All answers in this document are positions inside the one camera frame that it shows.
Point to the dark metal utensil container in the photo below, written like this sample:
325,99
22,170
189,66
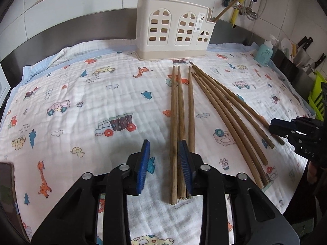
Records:
286,66

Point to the cream plastic chopstick holder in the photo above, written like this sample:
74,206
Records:
173,30

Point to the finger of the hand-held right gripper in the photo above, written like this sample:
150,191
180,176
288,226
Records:
283,123
281,132

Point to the smooth curved wooden chopstick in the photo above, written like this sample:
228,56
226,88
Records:
265,139
259,153
263,176
255,177
258,117

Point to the green plastic rack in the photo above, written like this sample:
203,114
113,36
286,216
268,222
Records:
316,79

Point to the teal soap pump bottle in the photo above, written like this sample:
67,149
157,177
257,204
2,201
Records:
264,53

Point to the white spoon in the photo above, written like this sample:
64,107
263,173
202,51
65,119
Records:
286,46

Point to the white appliance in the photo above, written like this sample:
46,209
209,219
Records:
3,81

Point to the brown wooden chopstick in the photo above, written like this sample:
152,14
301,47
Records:
230,6

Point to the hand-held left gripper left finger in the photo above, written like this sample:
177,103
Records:
142,168

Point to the printed cartoon blanket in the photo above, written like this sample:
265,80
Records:
76,132

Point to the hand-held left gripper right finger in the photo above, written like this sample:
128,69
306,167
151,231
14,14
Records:
185,168

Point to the dark smartphone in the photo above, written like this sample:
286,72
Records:
5,183

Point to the metal water valve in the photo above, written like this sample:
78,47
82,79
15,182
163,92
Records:
242,9

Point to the ribbed wooden chopstick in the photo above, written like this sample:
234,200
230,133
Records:
180,107
191,107
173,107

